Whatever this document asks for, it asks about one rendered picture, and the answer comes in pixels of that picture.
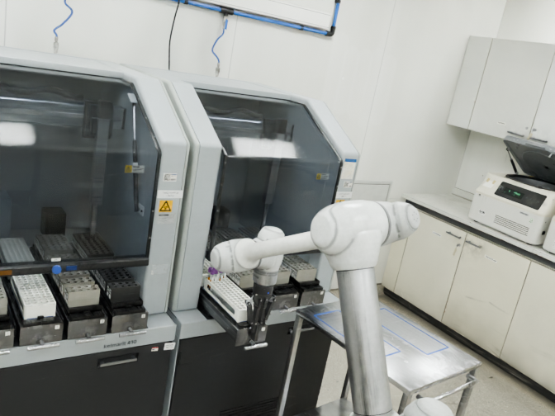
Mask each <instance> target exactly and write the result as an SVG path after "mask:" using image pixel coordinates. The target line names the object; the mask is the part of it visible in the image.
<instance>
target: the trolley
mask: <svg viewBox="0 0 555 416"><path fill-rule="evenodd" d="M379 308H380V315H381V321H382V333H383V340H384V347H385V353H386V360H387V373H388V379H389V382H390V383H392V384H393V385H394V386H395V387H397V388H398V389H399V390H401V391H402V392H403V394H402V397H401V402H400V406H399V409H398V412H397V413H398V414H399V415H400V414H403V412H404V410H405V408H406V406H407V405H409V404H410V402H411V398H412V395H413V394H416V393H418V392H420V391H422V390H426V389H428V388H430V387H432V386H435V385H437V384H440V383H442V382H445V381H448V380H450V379H452V378H454V377H456V376H460V375H462V374H464V373H466V372H469V373H467V374H466V378H467V380H466V384H465V385H461V386H459V387H458V388H455V389H453V390H450V391H448V392H446V393H443V394H441V395H439V396H436V397H434V398H433V399H436V400H441V399H443V398H446V397H448V396H450V395H453V394H455V393H457V392H459V391H461V390H463V392H462V396H461V399H460V402H459V405H458V409H457V412H456V415H455V416H464V414H465V412H466V408H467V404H468V401H469V399H470V396H471V393H472V389H473V386H474V385H475V384H477V383H478V382H479V380H478V379H477V373H478V371H479V368H480V367H481V364H482V362H480V361H478V360H477V359H476V358H474V357H472V356H470V355H469V354H467V353H465V352H464V351H462V350H461V349H459V348H457V347H455V346H454V345H452V344H451V343H449V342H447V341H445V340H444V339H442V338H441V337H439V336H437V335H436V334H434V333H432V332H430V331H429V330H428V329H425V328H424V327H422V326H420V325H419V324H417V323H416V322H414V321H412V320H411V319H408V318H407V317H405V316H404V315H403V314H400V313H399V312H397V311H395V310H394V309H392V308H391V307H389V306H387V305H385V304H383V303H382V302H381V301H379ZM303 319H304V320H305V321H306V322H308V323H309V324H311V325H312V326H313V327H315V328H316V329H318V330H319V331H321V332H322V333H323V334H324V335H325V336H327V337H328V338H330V339H331V340H333V341H334V342H335V343H337V344H338V345H340V346H341V347H342V348H343V349H345V350H346V348H345V341H344V329H343V321H342V314H341V308H340V301H339V300H338V301H335V302H330V303H326V304H322V305H314V306H310V307H306V308H302V309H298V310H296V318H295V323H294V327H293V330H292V338H291V342H290V346H289V350H288V354H287V361H286V365H285V370H284V374H283V378H282V385H281V389H280V393H279V397H278V402H277V409H276V413H275V416H282V415H283V410H284V406H285V403H286V398H287V392H288V387H289V384H290V379H291V375H292V368H293V364H294V361H295V356H296V350H297V345H298V341H299V337H300V333H301V326H302V322H303ZM349 388H350V382H349V369H347V372H346V376H345V380H344V386H343V389H342V393H341V396H340V399H337V400H335V401H332V402H329V403H327V404H323V405H321V406H319V407H316V408H313V409H310V410H307V411H305V412H302V413H300V414H296V415H294V416H349V415H350V414H351V413H352V412H353V404H352V403H351V402H349V401H348V400H347V398H348V394H349Z"/></svg>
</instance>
